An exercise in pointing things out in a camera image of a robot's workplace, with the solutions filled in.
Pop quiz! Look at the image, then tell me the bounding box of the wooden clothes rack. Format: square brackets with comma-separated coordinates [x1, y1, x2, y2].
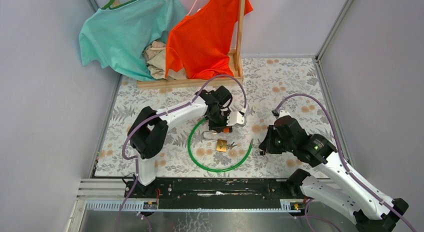
[106, 0, 248, 90]

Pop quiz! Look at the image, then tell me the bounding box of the slotted metal cable rail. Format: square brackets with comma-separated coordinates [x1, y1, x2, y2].
[85, 199, 304, 214]

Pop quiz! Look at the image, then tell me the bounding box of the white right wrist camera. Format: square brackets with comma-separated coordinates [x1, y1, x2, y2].
[272, 109, 292, 127]

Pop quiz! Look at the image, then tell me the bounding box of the pink clothes hanger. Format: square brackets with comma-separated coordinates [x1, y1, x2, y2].
[186, 0, 198, 16]

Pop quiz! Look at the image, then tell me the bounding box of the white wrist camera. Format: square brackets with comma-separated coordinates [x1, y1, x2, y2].
[226, 107, 247, 127]
[272, 109, 292, 127]

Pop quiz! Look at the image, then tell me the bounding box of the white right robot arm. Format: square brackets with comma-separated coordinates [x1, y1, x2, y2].
[259, 115, 409, 232]

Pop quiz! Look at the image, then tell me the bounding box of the green clothes hanger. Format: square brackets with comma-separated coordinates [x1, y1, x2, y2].
[101, 0, 146, 10]

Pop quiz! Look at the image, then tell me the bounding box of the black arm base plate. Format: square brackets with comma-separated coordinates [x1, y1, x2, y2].
[124, 177, 307, 204]

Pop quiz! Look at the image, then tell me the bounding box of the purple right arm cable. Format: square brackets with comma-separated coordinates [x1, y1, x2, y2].
[271, 93, 417, 232]

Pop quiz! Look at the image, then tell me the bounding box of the green cable lock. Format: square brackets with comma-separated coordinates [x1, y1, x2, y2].
[187, 117, 254, 173]

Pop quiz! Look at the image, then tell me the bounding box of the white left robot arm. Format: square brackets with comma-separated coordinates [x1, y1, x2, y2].
[128, 86, 233, 198]

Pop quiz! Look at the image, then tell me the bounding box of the teal t-shirt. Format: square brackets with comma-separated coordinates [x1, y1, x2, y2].
[79, 0, 187, 81]

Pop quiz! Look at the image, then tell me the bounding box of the brass padlock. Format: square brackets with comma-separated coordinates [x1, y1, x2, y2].
[201, 131, 228, 153]

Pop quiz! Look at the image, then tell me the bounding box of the beige crumpled cloth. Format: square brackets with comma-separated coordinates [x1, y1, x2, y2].
[142, 40, 188, 81]

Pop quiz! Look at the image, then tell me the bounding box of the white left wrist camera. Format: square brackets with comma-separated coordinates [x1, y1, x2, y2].
[226, 107, 247, 127]

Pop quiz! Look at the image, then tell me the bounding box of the orange t-shirt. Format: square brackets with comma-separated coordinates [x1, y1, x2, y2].
[165, 0, 240, 80]

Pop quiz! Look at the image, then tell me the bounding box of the silver keys bunch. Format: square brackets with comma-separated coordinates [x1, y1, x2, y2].
[226, 142, 238, 150]

